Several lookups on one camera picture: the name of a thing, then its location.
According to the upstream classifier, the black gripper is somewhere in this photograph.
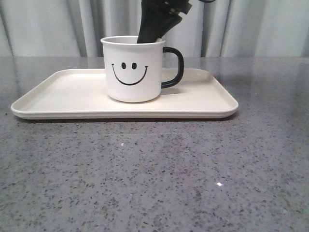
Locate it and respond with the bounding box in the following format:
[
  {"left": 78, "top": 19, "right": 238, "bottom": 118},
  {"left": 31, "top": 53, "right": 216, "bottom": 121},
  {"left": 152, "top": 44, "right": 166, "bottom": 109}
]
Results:
[{"left": 137, "top": 0, "right": 192, "bottom": 44}]

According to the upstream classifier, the white smiley mug black handle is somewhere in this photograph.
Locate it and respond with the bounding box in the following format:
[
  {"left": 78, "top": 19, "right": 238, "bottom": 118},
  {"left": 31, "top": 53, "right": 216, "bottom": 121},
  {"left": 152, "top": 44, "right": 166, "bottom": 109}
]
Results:
[{"left": 101, "top": 36, "right": 184, "bottom": 103}]

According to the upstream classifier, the cream rectangular plastic tray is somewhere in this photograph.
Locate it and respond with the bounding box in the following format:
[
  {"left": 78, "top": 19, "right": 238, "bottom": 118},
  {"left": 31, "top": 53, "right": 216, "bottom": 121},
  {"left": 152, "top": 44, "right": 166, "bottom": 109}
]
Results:
[{"left": 11, "top": 69, "right": 239, "bottom": 120}]

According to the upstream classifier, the grey pleated curtain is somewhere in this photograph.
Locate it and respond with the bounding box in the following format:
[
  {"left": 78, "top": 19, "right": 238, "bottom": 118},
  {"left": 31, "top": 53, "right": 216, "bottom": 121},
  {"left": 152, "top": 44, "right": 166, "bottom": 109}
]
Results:
[{"left": 0, "top": 0, "right": 309, "bottom": 57}]

